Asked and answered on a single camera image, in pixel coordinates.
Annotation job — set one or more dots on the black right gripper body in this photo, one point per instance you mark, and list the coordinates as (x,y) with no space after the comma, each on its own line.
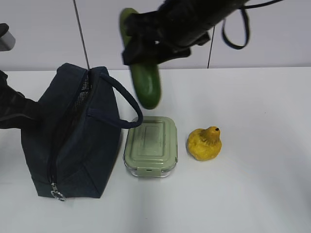
(157,37)

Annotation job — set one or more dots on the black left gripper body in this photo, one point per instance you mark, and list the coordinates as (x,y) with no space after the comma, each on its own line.
(17,111)

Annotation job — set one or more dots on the green cucumber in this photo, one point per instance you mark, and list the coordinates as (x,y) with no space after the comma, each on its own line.
(145,75)

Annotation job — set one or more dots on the dark blue fabric lunch bag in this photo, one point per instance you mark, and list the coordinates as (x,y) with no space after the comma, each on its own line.
(71,154)

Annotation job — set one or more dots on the green lidded glass food container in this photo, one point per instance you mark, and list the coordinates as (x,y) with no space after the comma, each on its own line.
(151,149)

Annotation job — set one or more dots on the yellow wrinkled pear toy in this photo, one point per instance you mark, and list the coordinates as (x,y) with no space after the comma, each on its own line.
(204,144)

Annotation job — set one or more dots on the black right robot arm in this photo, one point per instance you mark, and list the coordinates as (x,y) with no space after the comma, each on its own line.
(211,12)

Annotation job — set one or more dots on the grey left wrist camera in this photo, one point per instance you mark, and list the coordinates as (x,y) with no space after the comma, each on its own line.
(7,41)

